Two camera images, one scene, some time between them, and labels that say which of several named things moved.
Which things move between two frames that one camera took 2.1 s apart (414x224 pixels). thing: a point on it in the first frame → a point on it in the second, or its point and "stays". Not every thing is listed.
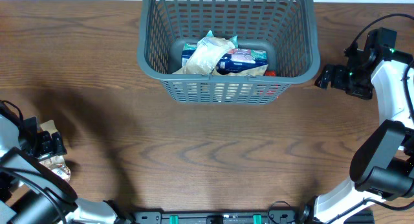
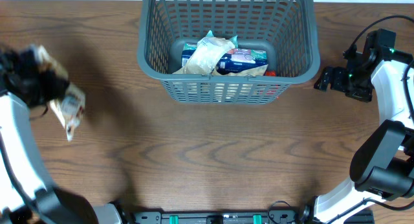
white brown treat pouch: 57,164 → 68,105
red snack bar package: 270,73 stays
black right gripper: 365,92 stays
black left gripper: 48,147 → 55,87
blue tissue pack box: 237,59 stays
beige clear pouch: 204,57 stays
